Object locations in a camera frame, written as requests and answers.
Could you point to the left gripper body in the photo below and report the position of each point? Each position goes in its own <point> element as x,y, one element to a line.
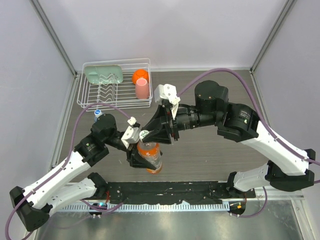
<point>131,148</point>

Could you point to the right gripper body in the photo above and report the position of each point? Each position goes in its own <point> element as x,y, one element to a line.
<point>174,126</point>

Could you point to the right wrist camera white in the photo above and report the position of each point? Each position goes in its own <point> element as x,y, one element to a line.
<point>166,96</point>

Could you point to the white wire dish rack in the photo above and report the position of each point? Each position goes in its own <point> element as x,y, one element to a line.
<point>121,95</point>

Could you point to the white blue bottle cap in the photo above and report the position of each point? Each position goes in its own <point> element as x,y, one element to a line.
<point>97,113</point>

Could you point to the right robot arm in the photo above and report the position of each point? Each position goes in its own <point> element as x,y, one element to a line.
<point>235,122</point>

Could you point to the blue label water bottle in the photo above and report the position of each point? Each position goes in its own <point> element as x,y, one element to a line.
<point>95,118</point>

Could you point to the orange bowl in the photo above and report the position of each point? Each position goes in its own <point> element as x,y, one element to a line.
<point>140,74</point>

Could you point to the white slotted cable duct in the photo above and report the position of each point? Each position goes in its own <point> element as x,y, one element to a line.
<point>130,208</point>

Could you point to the green plastic tray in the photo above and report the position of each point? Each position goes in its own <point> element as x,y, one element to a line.
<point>103,74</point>

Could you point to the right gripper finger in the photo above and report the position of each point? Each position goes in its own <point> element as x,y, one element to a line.
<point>159,134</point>
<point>156,120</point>

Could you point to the orange drink bottle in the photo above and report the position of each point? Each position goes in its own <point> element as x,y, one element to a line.
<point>151,152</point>

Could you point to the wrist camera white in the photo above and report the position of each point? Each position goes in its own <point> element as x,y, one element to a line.
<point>166,96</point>
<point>132,133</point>

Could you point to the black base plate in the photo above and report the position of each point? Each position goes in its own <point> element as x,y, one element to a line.
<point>170,193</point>

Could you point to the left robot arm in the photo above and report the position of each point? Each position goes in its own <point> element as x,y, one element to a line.
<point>36,203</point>

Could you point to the pink cup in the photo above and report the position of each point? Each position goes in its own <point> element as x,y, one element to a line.
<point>142,90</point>

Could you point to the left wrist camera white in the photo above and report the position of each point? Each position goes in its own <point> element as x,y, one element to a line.
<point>132,133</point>

